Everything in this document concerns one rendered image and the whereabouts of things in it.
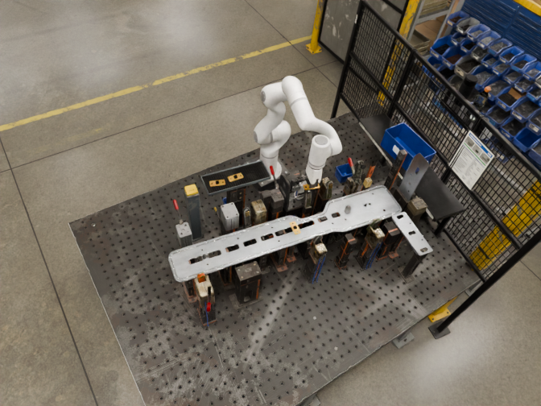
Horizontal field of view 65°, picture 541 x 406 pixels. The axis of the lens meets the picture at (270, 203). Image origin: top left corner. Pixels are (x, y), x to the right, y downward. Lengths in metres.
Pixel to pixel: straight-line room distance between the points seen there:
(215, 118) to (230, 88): 0.51
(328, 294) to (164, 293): 0.94
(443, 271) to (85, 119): 3.50
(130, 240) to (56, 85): 2.71
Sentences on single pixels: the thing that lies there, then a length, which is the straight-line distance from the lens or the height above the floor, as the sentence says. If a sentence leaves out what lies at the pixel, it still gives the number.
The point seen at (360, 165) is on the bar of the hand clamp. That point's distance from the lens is 2.53.
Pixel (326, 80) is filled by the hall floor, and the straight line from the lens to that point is 5.12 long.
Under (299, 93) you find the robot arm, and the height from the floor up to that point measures 1.68.
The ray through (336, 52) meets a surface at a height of 0.20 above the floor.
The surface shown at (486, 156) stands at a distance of 2.59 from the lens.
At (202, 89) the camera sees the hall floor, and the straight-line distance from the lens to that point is 4.84.
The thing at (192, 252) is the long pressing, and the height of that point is 1.00.
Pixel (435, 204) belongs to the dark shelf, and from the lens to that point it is 2.74.
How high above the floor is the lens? 2.99
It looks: 53 degrees down
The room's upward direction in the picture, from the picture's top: 7 degrees clockwise
